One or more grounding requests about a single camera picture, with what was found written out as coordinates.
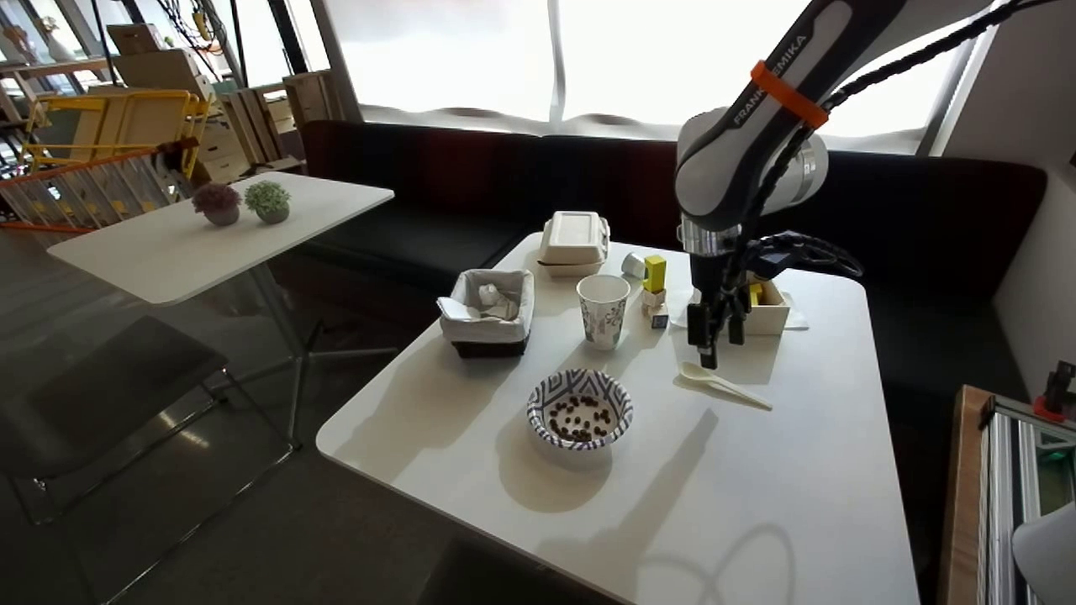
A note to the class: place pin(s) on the light wooden box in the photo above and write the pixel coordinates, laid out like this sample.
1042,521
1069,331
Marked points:
770,316

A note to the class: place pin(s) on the black white patterned bowl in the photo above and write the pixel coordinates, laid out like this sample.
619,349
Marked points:
578,413

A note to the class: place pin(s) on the green ball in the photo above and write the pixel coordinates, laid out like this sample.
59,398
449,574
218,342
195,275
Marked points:
267,203

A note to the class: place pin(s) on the tall yellow block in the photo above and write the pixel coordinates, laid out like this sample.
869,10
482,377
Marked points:
654,275

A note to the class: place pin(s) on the aluminium profile frame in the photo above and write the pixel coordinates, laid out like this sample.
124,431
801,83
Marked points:
1009,506

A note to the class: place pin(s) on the large bright window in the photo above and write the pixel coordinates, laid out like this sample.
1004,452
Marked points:
470,55

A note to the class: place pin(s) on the purple ball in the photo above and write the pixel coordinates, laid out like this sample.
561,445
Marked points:
218,208

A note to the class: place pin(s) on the stacked wooden crates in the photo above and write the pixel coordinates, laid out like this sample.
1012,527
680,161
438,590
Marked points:
270,120

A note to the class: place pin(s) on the white side table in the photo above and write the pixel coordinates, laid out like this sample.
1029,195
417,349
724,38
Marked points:
222,248

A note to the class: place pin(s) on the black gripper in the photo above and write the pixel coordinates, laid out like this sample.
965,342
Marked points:
717,291

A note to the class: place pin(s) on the black metal chair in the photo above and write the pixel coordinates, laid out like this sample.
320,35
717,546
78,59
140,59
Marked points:
103,391

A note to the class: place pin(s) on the small plain wooden block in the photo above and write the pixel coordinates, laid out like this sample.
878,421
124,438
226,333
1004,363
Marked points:
654,306

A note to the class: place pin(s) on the patterned paper cup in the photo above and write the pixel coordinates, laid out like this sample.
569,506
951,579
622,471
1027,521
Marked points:
602,312

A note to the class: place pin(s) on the white square dish black base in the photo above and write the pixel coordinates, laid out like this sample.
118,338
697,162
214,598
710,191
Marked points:
487,315

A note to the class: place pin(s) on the dark upholstered bench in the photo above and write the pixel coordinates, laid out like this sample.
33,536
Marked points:
930,223

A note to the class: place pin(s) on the red black clamp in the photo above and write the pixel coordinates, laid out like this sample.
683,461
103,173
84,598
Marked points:
1057,391

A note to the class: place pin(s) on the yellow metal frame cart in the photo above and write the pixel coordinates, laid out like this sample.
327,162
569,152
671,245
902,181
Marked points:
113,120

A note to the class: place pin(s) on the white clamshell takeout box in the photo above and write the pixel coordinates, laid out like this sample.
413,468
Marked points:
573,241

